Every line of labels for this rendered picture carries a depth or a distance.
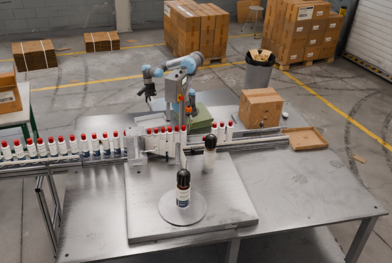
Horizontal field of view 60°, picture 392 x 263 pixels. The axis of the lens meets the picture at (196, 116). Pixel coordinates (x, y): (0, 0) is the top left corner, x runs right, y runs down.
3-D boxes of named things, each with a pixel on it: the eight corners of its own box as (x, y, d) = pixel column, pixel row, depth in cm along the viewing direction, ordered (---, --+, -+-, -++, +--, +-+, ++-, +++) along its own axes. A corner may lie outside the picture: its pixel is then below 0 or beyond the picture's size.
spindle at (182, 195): (177, 211, 210) (177, 177, 195) (174, 200, 217) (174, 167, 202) (191, 209, 212) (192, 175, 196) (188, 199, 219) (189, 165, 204)
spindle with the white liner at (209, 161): (203, 174, 242) (206, 140, 226) (200, 165, 249) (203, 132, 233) (216, 172, 244) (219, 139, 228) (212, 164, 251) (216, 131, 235)
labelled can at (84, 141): (83, 159, 249) (79, 137, 238) (83, 155, 254) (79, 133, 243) (90, 158, 250) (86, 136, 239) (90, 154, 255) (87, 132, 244)
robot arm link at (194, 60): (189, 108, 295) (204, 56, 258) (179, 116, 285) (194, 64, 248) (178, 101, 298) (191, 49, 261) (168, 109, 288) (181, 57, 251)
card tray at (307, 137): (294, 150, 277) (296, 147, 275) (281, 132, 298) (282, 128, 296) (327, 147, 283) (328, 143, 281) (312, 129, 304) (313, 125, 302)
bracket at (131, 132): (125, 137, 232) (125, 136, 231) (125, 128, 241) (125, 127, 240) (146, 135, 234) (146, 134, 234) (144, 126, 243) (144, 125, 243)
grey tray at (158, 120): (139, 134, 287) (139, 129, 284) (134, 122, 302) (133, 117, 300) (170, 128, 296) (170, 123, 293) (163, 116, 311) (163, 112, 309)
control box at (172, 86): (164, 101, 246) (164, 77, 235) (174, 91, 259) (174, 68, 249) (177, 104, 243) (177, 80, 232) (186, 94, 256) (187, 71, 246)
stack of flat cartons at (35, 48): (17, 73, 556) (12, 54, 539) (15, 60, 596) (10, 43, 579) (58, 66, 582) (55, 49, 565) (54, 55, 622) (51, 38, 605)
